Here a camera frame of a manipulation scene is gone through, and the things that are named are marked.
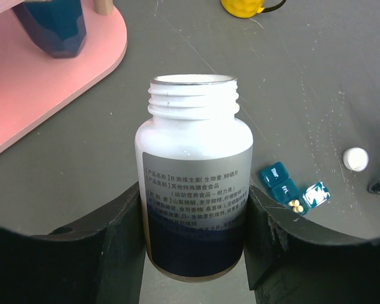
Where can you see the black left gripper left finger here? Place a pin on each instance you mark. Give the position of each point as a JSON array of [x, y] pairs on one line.
[[98, 258]]

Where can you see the white bottle cap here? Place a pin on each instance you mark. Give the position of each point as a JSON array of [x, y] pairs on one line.
[[356, 159]]

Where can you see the yellow mug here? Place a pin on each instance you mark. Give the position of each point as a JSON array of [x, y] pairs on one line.
[[248, 8]]

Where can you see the teal pill organizer box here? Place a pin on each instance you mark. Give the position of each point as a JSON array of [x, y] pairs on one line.
[[281, 188]]

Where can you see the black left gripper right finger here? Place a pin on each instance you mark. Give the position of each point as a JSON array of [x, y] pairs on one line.
[[290, 259]]

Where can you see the pink three-tier wooden shelf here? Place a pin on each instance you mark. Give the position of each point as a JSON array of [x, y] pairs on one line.
[[34, 86]]

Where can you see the dark blue faceted cup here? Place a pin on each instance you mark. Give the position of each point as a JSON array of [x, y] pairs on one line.
[[57, 27]]

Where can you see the white pill bottle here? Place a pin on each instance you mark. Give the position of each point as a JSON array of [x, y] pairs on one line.
[[194, 164]]

